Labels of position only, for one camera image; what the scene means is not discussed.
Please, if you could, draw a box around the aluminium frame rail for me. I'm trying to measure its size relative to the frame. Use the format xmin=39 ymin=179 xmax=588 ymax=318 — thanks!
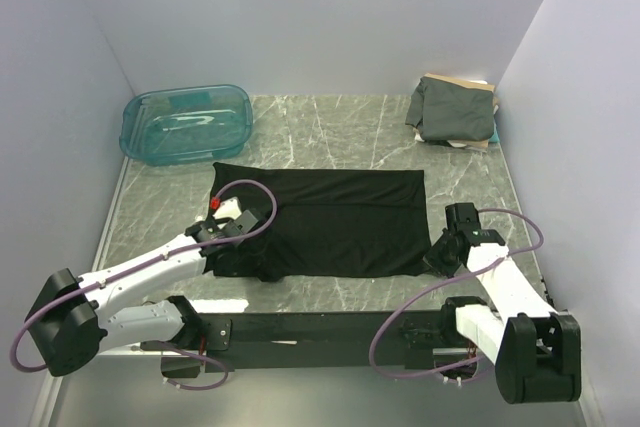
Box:
xmin=28 ymin=148 xmax=605 ymax=426

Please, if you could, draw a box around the folded teal t-shirt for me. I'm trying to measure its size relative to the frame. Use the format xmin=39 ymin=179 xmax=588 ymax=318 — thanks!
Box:
xmin=489 ymin=130 xmax=500 ymax=143

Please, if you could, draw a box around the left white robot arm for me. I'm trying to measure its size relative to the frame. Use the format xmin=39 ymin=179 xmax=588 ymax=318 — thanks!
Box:
xmin=25 ymin=209 xmax=271 ymax=377

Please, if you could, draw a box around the black t-shirt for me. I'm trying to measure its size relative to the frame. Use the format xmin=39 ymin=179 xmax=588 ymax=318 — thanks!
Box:
xmin=211 ymin=162 xmax=431 ymax=282

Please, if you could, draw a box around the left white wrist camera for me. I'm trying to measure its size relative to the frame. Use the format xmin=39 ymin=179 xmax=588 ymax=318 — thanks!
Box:
xmin=209 ymin=197 xmax=242 ymax=220

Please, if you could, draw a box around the folded dark grey t-shirt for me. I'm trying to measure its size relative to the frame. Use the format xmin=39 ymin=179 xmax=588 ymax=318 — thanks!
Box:
xmin=405 ymin=75 xmax=496 ymax=144

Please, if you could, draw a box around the teal plastic bin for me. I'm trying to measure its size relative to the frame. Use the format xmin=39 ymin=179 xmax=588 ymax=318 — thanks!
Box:
xmin=119 ymin=84 xmax=253 ymax=166

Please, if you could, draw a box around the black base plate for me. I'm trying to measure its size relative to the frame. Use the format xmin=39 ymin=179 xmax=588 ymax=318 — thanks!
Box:
xmin=169 ymin=310 xmax=470 ymax=371

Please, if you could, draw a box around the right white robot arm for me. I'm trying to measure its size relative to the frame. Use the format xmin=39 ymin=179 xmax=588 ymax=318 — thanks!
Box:
xmin=426 ymin=203 xmax=582 ymax=404

